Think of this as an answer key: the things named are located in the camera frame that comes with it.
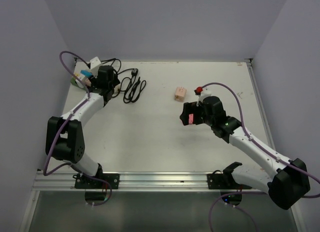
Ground pink square plug charger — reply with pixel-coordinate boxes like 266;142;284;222
188;113;194;125

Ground peach cube socket adapter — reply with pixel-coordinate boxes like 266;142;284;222
174;86;187;102

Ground cream power strip red buttons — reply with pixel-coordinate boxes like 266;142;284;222
113;84;121;94

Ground blue plug charger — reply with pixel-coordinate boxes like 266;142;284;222
80;70;93;78

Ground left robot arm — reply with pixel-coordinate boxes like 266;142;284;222
43;65;120;189

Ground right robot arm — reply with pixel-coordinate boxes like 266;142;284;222
179;96;310;210

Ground pale pink plug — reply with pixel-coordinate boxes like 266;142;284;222
84;78;92;87

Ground white plug charger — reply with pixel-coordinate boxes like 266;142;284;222
75;74;87;89

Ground green power strip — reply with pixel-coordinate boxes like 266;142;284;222
70;78;83;89

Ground right wrist camera red cap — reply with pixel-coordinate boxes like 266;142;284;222
194;86;212;104

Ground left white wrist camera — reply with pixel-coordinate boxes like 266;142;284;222
89;56;102;77

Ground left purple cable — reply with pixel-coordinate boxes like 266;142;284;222
42;50;113;208

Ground purple cable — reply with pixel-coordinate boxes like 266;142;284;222
42;50;113;208
202;82;320;232

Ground black power cable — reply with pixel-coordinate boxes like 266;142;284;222
101;57;148;105

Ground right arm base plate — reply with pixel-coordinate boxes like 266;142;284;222
206;170;252;190

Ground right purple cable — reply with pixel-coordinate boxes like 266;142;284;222
202;82;320;232

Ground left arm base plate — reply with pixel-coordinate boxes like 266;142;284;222
72;173;120;190

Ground aluminium front rail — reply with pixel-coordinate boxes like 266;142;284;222
32;169;271;193

